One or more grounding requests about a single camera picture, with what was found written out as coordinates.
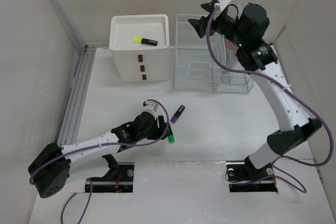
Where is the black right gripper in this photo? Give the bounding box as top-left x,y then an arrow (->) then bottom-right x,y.
186,2 -> 247,48

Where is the green highlighter marker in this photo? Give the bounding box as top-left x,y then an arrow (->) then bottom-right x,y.
166,123 -> 175,144

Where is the purple highlighter marker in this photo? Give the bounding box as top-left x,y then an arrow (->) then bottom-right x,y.
170,105 -> 185,123

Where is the white top drawer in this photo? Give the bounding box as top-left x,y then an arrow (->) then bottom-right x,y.
111,49 -> 169,66

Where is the white drawer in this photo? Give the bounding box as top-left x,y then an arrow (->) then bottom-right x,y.
120,73 -> 170,82
111,49 -> 169,66
117,63 -> 170,75

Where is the white bottom drawer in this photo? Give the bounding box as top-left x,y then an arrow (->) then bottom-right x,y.
120,73 -> 170,82

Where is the yellow highlighter marker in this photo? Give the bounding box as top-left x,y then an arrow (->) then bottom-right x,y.
134,37 -> 158,46

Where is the clear mesh document pouch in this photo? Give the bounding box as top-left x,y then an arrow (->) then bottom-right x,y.
224,38 -> 238,54

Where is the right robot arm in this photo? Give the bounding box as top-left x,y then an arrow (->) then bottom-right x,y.
188,1 -> 324,179

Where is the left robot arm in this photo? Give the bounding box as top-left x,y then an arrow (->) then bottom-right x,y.
28,112 -> 169,198

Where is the white drawer organizer body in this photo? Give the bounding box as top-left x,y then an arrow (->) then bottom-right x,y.
109,14 -> 170,82

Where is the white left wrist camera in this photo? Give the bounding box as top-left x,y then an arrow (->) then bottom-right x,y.
142,100 -> 159,116

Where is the white wire mesh file rack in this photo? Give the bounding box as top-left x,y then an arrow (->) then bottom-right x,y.
174,14 -> 254,93

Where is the aluminium rail frame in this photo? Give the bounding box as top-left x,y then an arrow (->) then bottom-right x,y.
55,46 -> 96,146

